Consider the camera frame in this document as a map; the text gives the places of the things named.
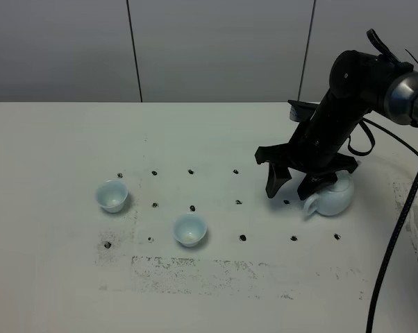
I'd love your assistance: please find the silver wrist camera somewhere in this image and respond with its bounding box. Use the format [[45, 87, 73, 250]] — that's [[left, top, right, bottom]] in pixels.
[[287, 100, 319, 123]]

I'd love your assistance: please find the black braided camera cable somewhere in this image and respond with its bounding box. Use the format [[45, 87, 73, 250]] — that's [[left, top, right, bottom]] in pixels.
[[361, 117, 418, 333]]

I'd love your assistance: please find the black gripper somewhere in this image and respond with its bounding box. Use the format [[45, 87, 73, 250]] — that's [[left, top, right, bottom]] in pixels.
[[256, 103, 371, 200]]

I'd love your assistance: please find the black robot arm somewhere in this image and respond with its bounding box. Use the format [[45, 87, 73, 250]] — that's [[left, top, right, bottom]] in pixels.
[[255, 51, 418, 200]]

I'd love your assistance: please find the pale blue teacup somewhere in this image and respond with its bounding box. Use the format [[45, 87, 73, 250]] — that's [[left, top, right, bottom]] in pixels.
[[172, 213, 208, 248], [95, 180, 128, 214]]

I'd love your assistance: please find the pale blue porcelain teapot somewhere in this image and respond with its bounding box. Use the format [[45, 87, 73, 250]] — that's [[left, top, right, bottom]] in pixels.
[[303, 171, 355, 216]]

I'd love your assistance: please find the right pale blue teacup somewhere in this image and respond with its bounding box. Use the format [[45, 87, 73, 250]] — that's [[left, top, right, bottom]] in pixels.
[[172, 213, 208, 248]]

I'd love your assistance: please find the left pale blue teacup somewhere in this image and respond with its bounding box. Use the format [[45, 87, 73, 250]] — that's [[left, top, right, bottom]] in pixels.
[[95, 180, 128, 214]]

